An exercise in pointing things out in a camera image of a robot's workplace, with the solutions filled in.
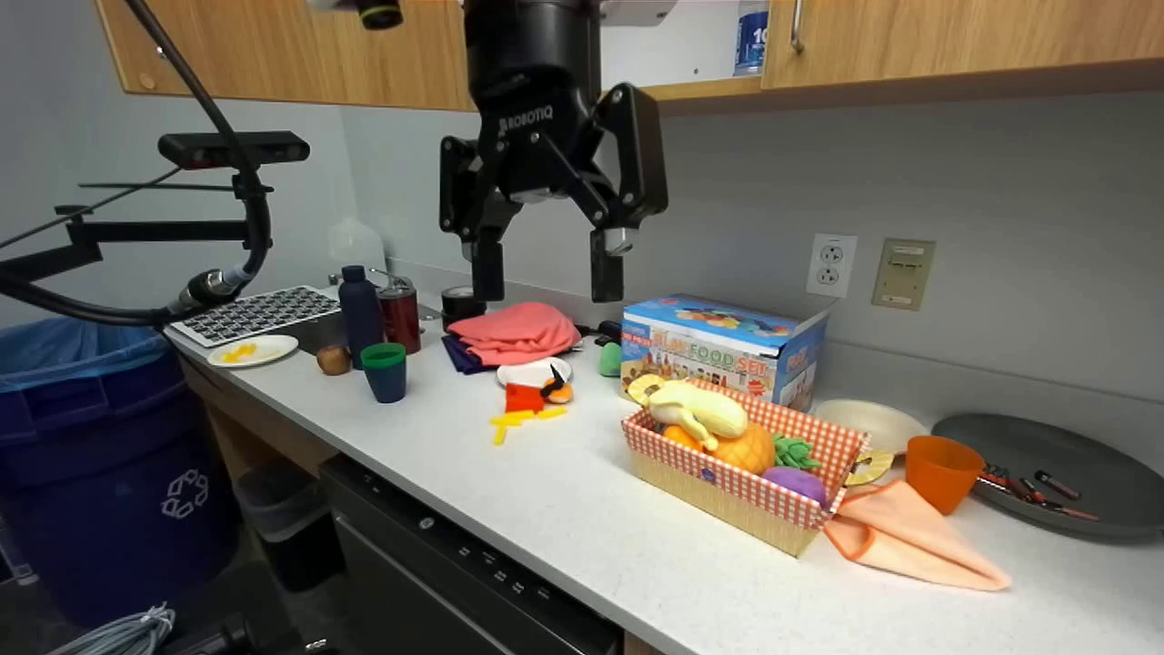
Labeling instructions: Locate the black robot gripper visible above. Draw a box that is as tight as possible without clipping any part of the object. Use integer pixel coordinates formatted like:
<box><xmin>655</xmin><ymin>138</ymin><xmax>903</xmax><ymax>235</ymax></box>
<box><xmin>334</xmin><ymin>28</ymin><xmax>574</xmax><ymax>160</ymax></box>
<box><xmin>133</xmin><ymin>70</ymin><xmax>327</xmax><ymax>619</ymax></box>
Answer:
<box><xmin>441</xmin><ymin>0</ymin><xmax>670</xmax><ymax>301</ymax></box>

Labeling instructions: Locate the wooden cabinet door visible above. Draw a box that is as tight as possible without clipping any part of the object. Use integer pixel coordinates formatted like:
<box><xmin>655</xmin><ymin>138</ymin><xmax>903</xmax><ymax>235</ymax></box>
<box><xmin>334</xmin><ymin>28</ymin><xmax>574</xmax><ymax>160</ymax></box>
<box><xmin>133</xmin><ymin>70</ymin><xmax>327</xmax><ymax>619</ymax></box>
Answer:
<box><xmin>150</xmin><ymin>0</ymin><xmax>472</xmax><ymax>113</ymax></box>
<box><xmin>766</xmin><ymin>0</ymin><xmax>1164</xmax><ymax>91</ymax></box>

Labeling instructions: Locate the coral pink cloth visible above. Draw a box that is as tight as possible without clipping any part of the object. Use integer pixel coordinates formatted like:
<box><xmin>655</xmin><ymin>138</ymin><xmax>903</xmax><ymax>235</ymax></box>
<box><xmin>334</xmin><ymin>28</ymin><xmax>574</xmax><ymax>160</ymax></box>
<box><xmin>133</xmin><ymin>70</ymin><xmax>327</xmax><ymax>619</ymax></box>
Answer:
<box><xmin>452</xmin><ymin>301</ymin><xmax>578</xmax><ymax>368</ymax></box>

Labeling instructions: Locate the green sponge toy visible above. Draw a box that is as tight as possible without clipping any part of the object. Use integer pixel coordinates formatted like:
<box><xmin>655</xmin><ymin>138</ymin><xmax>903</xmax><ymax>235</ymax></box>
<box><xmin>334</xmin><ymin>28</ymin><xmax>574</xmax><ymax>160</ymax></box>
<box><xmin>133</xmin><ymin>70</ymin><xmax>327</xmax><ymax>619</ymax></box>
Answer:
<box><xmin>595</xmin><ymin>341</ymin><xmax>623</xmax><ymax>378</ymax></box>

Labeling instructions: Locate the dark blue cloth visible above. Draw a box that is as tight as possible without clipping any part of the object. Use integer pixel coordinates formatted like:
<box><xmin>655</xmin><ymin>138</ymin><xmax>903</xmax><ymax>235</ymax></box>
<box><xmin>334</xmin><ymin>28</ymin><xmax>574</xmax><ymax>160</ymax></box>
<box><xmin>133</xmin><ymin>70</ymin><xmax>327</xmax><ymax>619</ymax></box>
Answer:
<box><xmin>441</xmin><ymin>334</ymin><xmax>484</xmax><ymax>376</ymax></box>

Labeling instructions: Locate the red fries toy box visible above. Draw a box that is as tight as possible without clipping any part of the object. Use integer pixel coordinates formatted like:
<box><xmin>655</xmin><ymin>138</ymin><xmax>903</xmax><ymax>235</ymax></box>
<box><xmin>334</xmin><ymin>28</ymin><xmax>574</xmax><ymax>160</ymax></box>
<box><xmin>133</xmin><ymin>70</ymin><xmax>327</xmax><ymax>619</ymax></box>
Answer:
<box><xmin>491</xmin><ymin>355</ymin><xmax>574</xmax><ymax>440</ymax></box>

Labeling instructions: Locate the dark red can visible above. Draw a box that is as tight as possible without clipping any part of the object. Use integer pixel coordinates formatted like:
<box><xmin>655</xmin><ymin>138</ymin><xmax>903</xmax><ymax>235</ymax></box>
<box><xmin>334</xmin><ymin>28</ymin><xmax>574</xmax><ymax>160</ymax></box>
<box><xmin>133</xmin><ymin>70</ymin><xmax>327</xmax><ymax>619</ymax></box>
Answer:
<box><xmin>379</xmin><ymin>281</ymin><xmax>421</xmax><ymax>352</ymax></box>

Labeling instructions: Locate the blue cup with green rim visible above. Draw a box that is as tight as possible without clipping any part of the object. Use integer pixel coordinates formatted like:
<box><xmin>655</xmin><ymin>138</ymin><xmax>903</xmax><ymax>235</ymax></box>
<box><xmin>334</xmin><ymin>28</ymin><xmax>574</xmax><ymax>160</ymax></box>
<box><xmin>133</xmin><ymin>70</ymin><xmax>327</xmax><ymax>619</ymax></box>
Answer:
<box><xmin>360</xmin><ymin>341</ymin><xmax>406</xmax><ymax>403</ymax></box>

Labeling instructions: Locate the dark blue bottle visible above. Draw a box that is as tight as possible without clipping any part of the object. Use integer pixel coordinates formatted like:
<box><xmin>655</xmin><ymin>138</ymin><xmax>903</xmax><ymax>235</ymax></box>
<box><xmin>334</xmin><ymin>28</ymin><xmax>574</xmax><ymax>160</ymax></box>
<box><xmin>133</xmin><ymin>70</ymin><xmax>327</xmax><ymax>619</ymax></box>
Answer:
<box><xmin>338</xmin><ymin>266</ymin><xmax>380</xmax><ymax>355</ymax></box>

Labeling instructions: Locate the yellow toy banana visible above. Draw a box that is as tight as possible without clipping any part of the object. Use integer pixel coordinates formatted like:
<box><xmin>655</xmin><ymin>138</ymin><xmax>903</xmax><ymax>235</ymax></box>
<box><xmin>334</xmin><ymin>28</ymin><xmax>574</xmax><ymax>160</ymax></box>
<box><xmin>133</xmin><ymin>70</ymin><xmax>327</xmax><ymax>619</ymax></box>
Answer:
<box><xmin>625</xmin><ymin>376</ymin><xmax>749</xmax><ymax>451</ymax></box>

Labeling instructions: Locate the brown egg toy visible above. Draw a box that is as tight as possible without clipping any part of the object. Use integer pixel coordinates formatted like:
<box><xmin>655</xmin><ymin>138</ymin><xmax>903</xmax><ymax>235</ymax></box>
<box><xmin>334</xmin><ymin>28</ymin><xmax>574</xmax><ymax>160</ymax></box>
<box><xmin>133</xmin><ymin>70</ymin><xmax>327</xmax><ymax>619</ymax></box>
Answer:
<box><xmin>315</xmin><ymin>347</ymin><xmax>354</xmax><ymax>376</ymax></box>

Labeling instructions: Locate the blue toy food box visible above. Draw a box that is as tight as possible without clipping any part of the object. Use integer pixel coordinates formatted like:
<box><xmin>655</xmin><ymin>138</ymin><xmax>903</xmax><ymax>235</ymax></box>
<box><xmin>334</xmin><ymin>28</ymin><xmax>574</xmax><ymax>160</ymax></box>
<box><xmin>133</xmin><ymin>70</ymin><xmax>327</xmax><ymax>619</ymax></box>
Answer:
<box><xmin>623</xmin><ymin>296</ymin><xmax>826</xmax><ymax>412</ymax></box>

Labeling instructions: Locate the checkerboard calibration board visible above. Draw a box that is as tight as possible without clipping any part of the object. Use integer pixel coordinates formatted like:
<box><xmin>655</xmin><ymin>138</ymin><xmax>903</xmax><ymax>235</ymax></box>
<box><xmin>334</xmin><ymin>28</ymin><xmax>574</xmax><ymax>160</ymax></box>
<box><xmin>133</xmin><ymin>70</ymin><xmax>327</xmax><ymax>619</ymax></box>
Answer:
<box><xmin>169</xmin><ymin>286</ymin><xmax>338</xmax><ymax>348</ymax></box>

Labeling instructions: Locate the white plate with yellow food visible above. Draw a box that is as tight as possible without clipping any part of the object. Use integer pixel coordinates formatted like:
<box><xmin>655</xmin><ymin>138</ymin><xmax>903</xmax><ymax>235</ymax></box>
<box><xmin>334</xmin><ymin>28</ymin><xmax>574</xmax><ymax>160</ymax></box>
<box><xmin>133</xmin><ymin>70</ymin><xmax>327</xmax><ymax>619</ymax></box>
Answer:
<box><xmin>206</xmin><ymin>334</ymin><xmax>297</xmax><ymax>371</ymax></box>

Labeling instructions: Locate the black dishwasher front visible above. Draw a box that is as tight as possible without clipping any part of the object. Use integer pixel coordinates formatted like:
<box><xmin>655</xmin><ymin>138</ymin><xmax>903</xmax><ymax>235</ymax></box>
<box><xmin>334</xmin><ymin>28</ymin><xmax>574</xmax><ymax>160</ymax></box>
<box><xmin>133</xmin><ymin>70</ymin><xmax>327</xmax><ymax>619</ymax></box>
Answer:
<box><xmin>318</xmin><ymin>458</ymin><xmax>623</xmax><ymax>655</ymax></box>

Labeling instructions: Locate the white bowl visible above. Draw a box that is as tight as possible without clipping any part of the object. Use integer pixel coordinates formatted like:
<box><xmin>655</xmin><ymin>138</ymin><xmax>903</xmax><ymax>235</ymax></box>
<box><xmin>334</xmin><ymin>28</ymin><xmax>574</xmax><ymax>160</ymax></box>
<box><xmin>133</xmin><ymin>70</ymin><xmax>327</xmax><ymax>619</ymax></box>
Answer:
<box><xmin>812</xmin><ymin>401</ymin><xmax>927</xmax><ymax>455</ymax></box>

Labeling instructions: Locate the peach folded napkin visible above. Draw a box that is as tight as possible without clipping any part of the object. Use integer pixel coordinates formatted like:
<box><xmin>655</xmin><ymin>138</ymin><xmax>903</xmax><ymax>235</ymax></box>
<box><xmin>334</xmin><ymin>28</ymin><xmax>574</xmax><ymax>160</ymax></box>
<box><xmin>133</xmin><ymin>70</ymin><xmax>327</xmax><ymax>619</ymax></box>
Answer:
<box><xmin>820</xmin><ymin>482</ymin><xmax>1011</xmax><ymax>594</ymax></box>

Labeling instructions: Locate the orange plastic cup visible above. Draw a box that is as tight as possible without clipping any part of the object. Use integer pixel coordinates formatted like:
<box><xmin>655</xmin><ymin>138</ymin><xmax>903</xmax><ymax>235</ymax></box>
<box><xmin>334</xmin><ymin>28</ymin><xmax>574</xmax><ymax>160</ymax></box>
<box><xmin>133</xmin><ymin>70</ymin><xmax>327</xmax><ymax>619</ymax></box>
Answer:
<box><xmin>905</xmin><ymin>438</ymin><xmax>986</xmax><ymax>518</ymax></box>

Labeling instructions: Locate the blue recycling bin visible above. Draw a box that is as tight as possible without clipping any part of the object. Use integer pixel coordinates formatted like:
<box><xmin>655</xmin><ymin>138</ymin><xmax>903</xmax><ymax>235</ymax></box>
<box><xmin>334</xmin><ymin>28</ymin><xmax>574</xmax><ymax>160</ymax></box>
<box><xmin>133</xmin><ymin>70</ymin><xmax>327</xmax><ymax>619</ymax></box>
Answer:
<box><xmin>0</xmin><ymin>317</ymin><xmax>241</xmax><ymax>625</ymax></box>

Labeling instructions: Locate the white wall outlet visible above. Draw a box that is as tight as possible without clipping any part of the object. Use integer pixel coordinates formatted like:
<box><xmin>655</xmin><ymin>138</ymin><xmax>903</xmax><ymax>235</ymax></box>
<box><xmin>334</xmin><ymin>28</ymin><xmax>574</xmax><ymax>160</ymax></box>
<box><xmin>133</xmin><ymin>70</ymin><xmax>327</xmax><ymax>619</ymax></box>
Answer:
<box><xmin>806</xmin><ymin>234</ymin><xmax>857</xmax><ymax>298</ymax></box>

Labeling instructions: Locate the beige wall switch plate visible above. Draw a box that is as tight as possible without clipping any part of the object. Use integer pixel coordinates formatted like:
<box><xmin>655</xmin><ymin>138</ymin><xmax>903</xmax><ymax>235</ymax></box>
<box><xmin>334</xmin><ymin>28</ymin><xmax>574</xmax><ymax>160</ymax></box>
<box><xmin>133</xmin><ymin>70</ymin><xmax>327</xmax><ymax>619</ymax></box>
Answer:
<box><xmin>871</xmin><ymin>235</ymin><xmax>936</xmax><ymax>311</ymax></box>

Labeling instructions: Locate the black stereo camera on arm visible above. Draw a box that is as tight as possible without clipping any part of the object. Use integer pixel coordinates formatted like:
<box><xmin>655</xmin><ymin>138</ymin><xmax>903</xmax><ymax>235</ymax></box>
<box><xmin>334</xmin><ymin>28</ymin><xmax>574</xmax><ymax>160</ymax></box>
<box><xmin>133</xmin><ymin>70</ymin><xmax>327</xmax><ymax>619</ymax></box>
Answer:
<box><xmin>157</xmin><ymin>131</ymin><xmax>309</xmax><ymax>167</ymax></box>

